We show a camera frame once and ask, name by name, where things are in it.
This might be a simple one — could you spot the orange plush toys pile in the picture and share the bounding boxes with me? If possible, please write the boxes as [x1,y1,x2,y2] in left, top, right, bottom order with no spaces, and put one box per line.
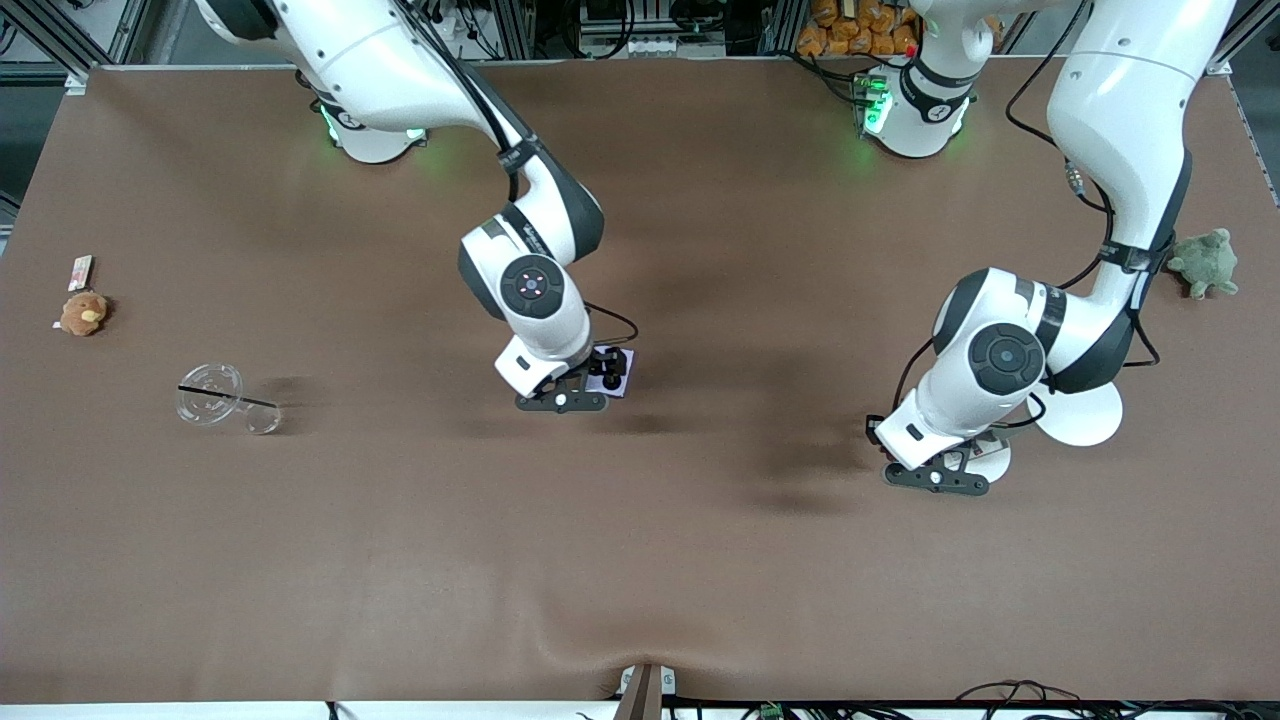
[796,0,923,59]

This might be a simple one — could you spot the clear plastic cup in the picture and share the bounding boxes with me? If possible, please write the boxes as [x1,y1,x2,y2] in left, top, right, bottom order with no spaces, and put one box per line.
[176,361,284,437]

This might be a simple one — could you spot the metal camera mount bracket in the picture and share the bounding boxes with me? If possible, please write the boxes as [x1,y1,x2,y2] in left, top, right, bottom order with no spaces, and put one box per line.
[612,662,678,720]

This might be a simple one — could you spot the white power strip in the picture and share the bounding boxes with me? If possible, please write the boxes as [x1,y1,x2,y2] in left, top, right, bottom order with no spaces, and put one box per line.
[410,0,463,41]

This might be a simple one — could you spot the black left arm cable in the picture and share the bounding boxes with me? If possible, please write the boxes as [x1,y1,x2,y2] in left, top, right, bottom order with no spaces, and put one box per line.
[1003,0,1166,371]

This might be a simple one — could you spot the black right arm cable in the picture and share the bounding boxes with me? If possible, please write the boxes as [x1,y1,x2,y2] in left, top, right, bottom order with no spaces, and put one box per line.
[584,301,640,350]

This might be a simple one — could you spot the lilac flip phone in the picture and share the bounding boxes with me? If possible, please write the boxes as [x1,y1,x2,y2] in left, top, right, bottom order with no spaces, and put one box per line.
[588,346,637,400]

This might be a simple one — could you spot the brown plush animal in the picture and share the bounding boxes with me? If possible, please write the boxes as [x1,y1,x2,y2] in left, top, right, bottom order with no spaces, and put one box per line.
[57,290,112,338]

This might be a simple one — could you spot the green plush turtle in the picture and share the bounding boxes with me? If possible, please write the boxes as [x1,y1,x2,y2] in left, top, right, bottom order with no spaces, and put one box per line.
[1167,228,1242,302]

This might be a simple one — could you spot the black straw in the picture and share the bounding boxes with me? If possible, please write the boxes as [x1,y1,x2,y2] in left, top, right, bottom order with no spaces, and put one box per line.
[178,384,280,409]

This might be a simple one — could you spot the white round desk lamp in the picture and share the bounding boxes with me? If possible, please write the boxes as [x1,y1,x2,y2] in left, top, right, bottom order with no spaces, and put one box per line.
[940,380,1125,489]

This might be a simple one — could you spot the aluminium frame profile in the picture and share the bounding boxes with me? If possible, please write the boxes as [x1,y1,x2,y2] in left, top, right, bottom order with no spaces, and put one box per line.
[0,0,103,97]
[1205,0,1280,77]

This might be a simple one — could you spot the black cable bundle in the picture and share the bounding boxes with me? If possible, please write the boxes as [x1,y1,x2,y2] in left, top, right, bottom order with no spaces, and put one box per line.
[955,679,1280,720]

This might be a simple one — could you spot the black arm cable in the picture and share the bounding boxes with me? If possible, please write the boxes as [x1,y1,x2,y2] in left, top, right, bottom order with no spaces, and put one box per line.
[584,301,640,350]
[1003,0,1166,371]

